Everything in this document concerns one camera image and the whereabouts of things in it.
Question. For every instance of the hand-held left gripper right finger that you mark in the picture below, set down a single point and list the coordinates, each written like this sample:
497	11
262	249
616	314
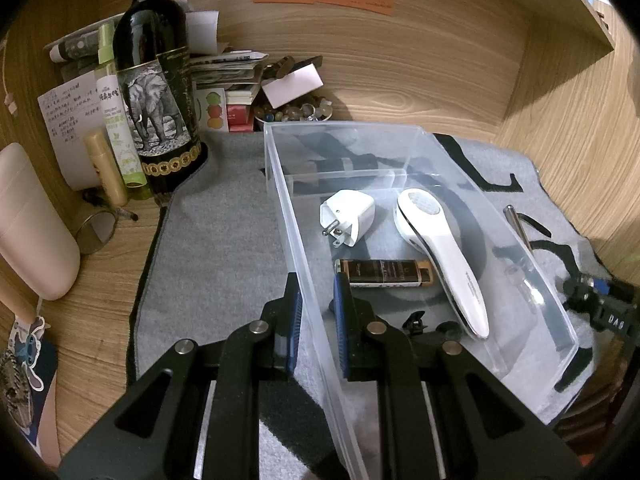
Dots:
341	330

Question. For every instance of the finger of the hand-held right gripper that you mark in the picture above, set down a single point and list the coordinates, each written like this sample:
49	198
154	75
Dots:
582	291

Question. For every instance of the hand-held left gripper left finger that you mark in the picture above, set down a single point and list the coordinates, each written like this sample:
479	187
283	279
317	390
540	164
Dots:
296	330

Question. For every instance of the black and gold lighter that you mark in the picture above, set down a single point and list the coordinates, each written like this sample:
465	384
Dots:
385	272

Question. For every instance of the black clip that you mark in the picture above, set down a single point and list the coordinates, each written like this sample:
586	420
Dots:
415	322

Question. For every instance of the clear plastic storage box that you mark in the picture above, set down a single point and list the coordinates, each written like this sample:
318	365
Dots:
310	240

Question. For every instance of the white charger plug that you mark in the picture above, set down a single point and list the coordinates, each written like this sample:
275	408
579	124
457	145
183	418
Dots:
350	212

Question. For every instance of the white handheld device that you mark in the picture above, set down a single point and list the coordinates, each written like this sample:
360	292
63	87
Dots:
440	240

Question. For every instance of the silver metal pen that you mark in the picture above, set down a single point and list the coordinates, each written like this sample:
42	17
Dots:
517	227

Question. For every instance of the grey mat with black print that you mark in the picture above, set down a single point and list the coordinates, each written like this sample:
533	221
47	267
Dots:
215	240

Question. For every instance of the bowl of small stones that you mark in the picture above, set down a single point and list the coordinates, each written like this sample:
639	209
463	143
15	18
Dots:
295	110

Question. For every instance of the small round mirror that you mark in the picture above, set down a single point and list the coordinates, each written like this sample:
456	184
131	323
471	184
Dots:
97	232

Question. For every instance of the red box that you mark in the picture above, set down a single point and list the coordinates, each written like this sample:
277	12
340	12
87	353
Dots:
240	112

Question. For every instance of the fruit print box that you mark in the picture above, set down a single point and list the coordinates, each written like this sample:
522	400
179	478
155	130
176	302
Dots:
212	110

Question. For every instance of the white card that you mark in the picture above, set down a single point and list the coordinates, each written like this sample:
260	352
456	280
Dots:
292	85

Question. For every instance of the yellow tube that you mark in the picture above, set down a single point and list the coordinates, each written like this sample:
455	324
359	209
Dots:
107	172

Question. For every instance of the blue cartoon card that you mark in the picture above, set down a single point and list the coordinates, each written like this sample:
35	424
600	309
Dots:
40	360

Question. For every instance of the green and white tube bottle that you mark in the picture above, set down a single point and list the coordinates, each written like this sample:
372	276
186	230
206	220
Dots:
117	125

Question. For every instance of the stack of booklets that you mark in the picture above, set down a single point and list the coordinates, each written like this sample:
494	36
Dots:
225	67

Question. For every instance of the dark wine bottle elephant label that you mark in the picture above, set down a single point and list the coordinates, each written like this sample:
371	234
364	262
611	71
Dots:
150	60

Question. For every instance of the handwritten white note paper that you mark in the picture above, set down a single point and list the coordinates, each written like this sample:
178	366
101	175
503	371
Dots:
67	125

